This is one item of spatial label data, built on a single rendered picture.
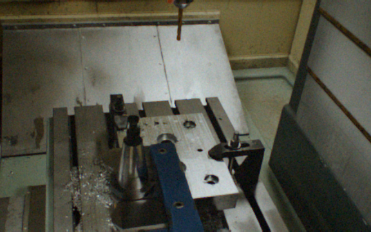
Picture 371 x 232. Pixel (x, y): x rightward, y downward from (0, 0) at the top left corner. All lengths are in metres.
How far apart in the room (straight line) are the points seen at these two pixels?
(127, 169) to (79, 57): 1.25
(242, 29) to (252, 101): 0.33
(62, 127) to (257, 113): 0.95
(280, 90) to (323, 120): 0.90
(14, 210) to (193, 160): 0.54
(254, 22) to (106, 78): 0.73
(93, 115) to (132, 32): 0.68
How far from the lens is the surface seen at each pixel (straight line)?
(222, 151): 1.02
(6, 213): 1.31
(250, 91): 2.06
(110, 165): 0.66
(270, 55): 2.19
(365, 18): 1.06
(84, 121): 1.27
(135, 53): 1.83
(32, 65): 1.80
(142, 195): 0.61
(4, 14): 1.90
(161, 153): 0.66
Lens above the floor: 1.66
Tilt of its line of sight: 36 degrees down
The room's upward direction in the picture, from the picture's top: 5 degrees clockwise
